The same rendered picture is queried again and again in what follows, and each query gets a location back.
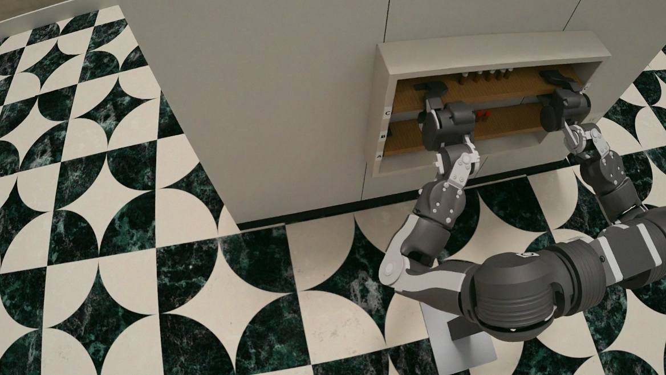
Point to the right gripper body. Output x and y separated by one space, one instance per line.
566 108

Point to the beige wall rack case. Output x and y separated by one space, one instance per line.
406 59

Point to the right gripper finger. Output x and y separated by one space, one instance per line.
546 98
554 76

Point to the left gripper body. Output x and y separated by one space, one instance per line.
456 123

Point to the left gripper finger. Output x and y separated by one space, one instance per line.
432 101
421 118

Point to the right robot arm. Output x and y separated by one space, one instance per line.
615 194

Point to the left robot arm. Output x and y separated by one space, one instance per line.
523 291

